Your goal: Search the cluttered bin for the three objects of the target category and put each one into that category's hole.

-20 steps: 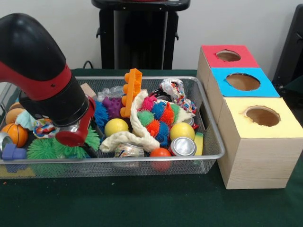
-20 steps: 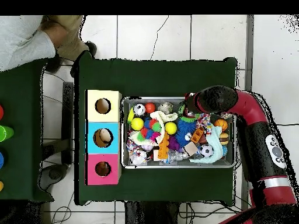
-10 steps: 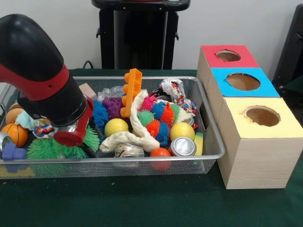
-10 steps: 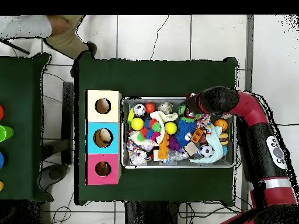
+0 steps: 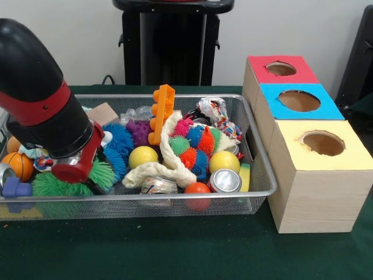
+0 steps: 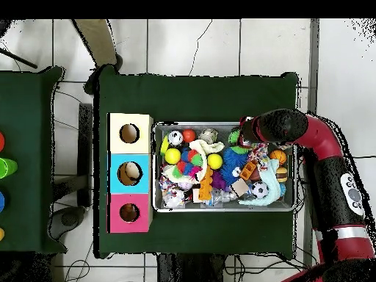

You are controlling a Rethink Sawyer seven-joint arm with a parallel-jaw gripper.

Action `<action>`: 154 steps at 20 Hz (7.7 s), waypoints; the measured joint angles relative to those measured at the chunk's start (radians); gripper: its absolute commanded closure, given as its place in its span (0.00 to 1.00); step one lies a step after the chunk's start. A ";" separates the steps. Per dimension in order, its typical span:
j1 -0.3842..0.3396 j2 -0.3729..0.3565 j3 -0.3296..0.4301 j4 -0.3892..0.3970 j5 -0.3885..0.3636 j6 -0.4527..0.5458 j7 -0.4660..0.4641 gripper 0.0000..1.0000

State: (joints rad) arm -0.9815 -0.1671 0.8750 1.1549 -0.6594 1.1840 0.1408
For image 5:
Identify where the crushed silver can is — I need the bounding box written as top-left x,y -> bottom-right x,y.
210,169 -> 242,193

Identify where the large green spiky ball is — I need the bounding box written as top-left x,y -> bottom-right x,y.
87,160 -> 115,193

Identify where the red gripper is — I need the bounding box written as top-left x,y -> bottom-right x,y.
51,121 -> 104,184

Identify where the small orange basketball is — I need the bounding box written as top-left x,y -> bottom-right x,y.
2,152 -> 36,183

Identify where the wire mesh bin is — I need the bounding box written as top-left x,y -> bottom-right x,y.
0,93 -> 279,220

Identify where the green cloth table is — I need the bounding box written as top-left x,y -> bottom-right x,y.
0,85 -> 373,280

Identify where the blue furry googly-eyed toy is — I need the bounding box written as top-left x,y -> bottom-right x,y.
102,122 -> 135,181

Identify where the orange plastic tray block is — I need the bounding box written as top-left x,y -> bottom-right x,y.
147,85 -> 175,145

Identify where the green spiky googly-eyed toy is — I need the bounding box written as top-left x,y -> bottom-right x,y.
32,172 -> 94,198

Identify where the red-orange ball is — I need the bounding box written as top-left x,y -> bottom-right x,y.
185,181 -> 212,211

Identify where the black floor stand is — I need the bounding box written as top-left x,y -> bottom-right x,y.
337,5 -> 373,117

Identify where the wooden box with three holes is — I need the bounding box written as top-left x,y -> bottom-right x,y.
242,55 -> 373,234

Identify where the cream waffle cloth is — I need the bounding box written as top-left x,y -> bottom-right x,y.
122,111 -> 198,188

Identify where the yellow ball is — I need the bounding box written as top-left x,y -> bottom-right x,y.
129,146 -> 159,170
209,150 -> 240,174

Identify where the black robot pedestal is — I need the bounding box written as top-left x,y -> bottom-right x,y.
112,0 -> 237,86

